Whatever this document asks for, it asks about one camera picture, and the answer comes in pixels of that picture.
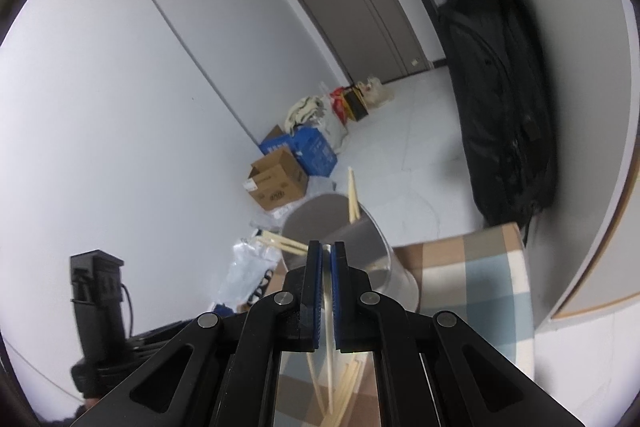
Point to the beige cloth pile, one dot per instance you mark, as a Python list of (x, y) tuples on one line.
[(305, 112)]

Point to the checkered tablecloth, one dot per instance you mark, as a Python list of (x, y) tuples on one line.
[(475, 287)]

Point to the brown cardboard box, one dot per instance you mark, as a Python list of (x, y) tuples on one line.
[(280, 187)]

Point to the blue cardboard box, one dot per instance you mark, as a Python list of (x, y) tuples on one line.
[(315, 152)]

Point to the black backpack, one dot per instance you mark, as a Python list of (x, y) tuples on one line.
[(500, 107)]

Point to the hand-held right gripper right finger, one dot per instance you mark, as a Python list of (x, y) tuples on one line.
[(338, 302)]

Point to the red yellow bag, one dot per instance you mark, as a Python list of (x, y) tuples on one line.
[(340, 104)]

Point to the white grey utensil holder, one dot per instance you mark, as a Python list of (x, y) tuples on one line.
[(370, 247)]

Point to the clear plastic bag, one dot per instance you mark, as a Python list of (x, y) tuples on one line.
[(245, 267)]

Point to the black paper bag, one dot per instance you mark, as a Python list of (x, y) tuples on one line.
[(356, 104)]

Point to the white plastic bag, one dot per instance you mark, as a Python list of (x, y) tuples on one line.
[(335, 132)]

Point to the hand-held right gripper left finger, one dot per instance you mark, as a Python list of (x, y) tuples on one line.
[(313, 302)]

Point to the grey plastic mailer bag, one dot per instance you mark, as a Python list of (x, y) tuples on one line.
[(272, 214)]

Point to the beige plastic bag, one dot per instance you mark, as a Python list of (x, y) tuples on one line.
[(376, 93)]

